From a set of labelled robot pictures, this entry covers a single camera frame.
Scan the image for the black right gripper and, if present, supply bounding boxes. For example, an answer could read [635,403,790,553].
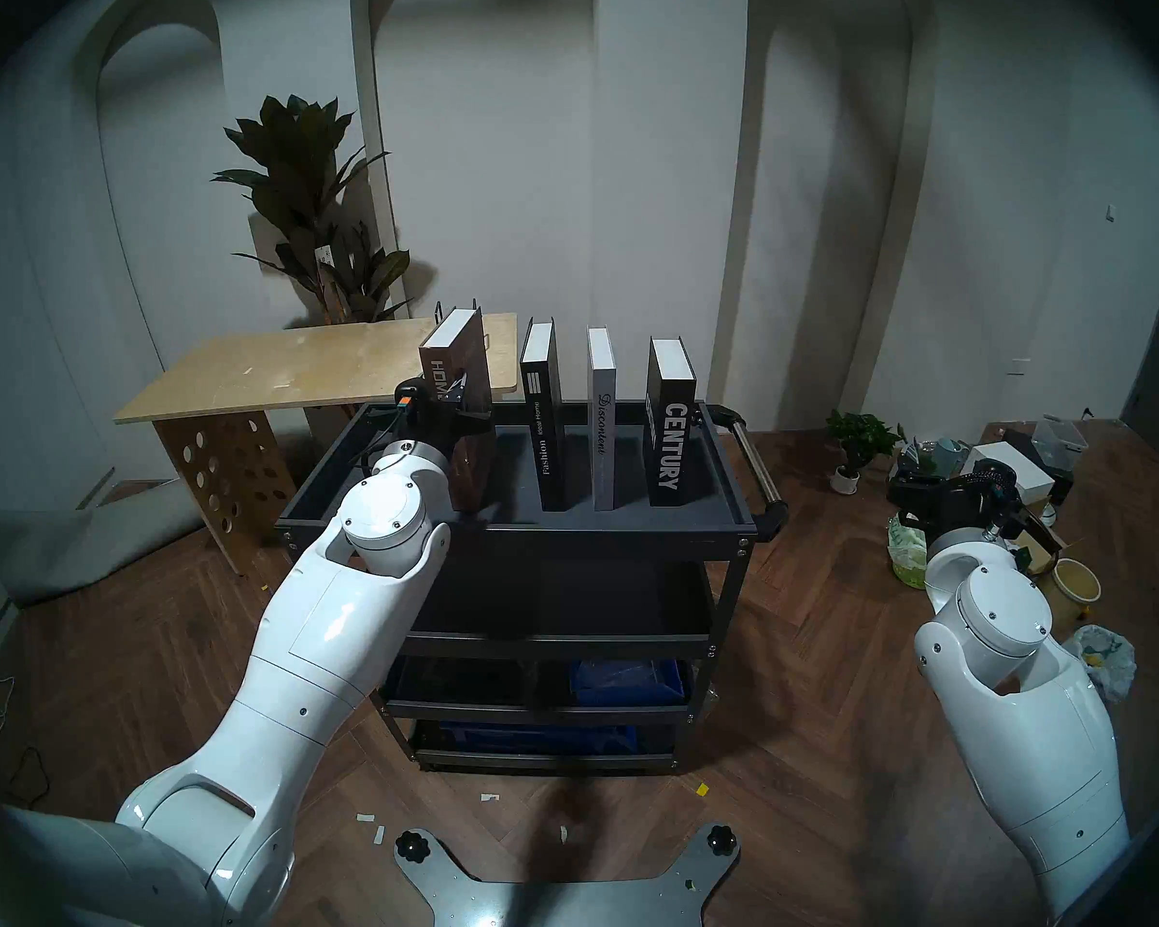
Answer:
[887,449,1030,554]

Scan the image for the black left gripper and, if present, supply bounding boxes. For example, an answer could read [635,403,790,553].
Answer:
[391,375,495,453]

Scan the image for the brown Homes book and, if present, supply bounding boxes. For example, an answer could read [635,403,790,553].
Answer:
[419,307,495,513]

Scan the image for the grey Discontent book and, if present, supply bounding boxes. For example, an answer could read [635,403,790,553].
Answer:
[587,327,617,512]

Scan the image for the small bushy potted plant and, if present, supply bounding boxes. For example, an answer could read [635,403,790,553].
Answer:
[825,409,904,496]

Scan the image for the green-lined waste basket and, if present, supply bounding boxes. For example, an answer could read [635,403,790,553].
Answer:
[887,515,930,590]

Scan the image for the black Fashion book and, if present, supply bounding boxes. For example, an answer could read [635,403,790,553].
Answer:
[521,318,567,513]

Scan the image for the white cardboard box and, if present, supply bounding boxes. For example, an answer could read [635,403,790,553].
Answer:
[959,442,1056,506]

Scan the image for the brown cardboard box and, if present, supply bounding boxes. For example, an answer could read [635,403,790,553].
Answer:
[1012,520,1068,576]

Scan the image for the clear plastic storage box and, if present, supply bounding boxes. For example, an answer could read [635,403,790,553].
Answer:
[1032,414,1089,472]

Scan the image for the light wooden table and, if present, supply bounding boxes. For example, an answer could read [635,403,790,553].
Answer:
[113,313,520,576]

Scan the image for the dark grey utility cart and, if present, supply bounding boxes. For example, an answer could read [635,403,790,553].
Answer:
[275,399,790,776]

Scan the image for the yellow plastic bucket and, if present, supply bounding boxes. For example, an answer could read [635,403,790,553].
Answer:
[1051,558,1102,607]

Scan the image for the black Century book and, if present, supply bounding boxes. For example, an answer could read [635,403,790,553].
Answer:
[643,336,698,507]

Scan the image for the large dark leafy plant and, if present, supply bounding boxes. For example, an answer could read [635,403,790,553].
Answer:
[212,95,412,325]

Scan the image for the white bin with bag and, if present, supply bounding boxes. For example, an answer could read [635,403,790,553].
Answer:
[1062,626,1137,706]

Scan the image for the tall blue plastic bin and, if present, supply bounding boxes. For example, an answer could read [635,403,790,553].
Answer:
[570,658,687,709]

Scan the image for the flat blue plastic bin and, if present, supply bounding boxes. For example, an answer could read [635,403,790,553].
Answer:
[435,725,638,754]

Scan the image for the grey rolled floor mat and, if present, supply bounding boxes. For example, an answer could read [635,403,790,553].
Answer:
[0,479,204,607]

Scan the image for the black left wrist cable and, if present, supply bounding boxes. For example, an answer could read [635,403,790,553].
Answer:
[363,408,416,477]

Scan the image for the grey metal robot base plate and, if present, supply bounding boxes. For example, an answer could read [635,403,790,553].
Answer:
[393,824,740,927]

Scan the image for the thin black floor cable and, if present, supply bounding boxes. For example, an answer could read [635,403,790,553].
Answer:
[0,674,56,829]

